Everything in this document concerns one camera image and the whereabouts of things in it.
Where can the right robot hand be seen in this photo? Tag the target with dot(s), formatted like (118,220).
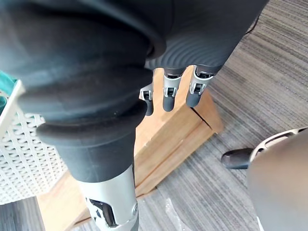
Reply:
(91,60)

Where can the teal cloth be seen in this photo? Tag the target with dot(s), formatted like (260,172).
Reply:
(6,81)

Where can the white perforated laundry basket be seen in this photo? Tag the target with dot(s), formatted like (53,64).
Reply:
(24,154)

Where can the dark robot foot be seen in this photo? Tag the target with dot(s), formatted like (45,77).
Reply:
(237,158)

